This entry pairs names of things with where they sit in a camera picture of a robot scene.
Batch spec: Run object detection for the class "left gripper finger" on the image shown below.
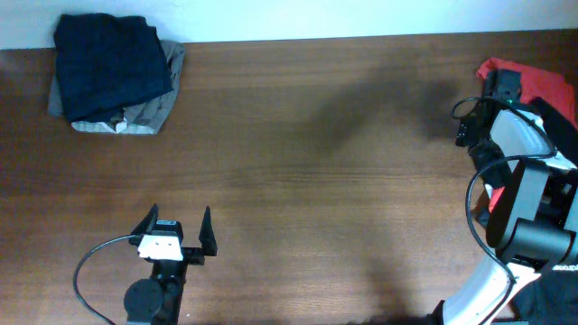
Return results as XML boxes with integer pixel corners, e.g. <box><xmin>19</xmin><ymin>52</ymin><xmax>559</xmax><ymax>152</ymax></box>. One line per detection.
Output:
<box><xmin>199</xmin><ymin>206</ymin><xmax>218</xmax><ymax>256</ymax></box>
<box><xmin>131</xmin><ymin>203</ymin><xmax>159</xmax><ymax>236</ymax></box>

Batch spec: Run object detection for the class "black polo shirt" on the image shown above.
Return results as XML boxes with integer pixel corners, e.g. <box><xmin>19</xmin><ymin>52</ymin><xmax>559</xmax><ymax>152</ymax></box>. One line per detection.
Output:
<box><xmin>470</xmin><ymin>97</ymin><xmax>577</xmax><ymax>171</ymax></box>

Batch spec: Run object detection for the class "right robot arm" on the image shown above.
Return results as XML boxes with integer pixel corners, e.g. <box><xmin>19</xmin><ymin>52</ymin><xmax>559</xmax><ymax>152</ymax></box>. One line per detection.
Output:
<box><xmin>425</xmin><ymin>68</ymin><xmax>577</xmax><ymax>324</ymax></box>

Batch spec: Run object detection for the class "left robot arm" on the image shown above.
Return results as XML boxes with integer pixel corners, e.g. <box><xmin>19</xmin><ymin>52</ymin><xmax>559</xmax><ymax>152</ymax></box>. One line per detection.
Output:
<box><xmin>124</xmin><ymin>204</ymin><xmax>218</xmax><ymax>325</ymax></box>

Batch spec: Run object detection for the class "red t-shirt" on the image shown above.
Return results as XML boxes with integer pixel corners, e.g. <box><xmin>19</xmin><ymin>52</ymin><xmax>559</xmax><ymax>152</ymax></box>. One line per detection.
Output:
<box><xmin>475</xmin><ymin>57</ymin><xmax>578</xmax><ymax>214</ymax></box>

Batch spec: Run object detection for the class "folded grey garment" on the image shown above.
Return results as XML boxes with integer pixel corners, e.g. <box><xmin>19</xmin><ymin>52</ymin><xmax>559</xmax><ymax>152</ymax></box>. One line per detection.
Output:
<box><xmin>48</xmin><ymin>41</ymin><xmax>185</xmax><ymax>135</ymax></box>

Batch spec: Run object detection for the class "folded navy blue garment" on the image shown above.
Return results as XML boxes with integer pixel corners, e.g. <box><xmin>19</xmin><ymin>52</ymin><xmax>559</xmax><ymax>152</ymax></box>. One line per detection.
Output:
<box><xmin>53</xmin><ymin>14</ymin><xmax>172</xmax><ymax>122</ymax></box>

